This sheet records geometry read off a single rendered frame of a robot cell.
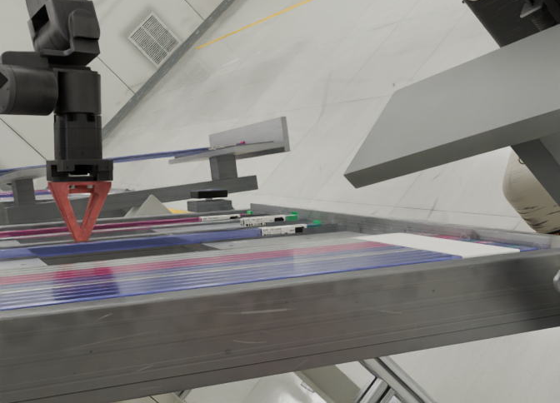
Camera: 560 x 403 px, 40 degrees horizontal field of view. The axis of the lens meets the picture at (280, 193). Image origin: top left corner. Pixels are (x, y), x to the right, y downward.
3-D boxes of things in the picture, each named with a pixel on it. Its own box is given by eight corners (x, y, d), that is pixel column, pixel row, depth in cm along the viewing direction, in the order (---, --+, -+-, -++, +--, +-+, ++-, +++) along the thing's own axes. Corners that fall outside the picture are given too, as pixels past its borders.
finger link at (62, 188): (56, 245, 91) (53, 165, 90) (47, 239, 97) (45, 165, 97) (113, 241, 94) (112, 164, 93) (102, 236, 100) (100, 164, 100)
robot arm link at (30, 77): (94, 9, 94) (62, 39, 100) (2, -4, 86) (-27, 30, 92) (113, 101, 92) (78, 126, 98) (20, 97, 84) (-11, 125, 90)
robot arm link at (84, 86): (109, 65, 94) (85, 69, 98) (57, 61, 89) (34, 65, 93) (110, 122, 94) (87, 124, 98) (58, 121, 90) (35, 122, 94)
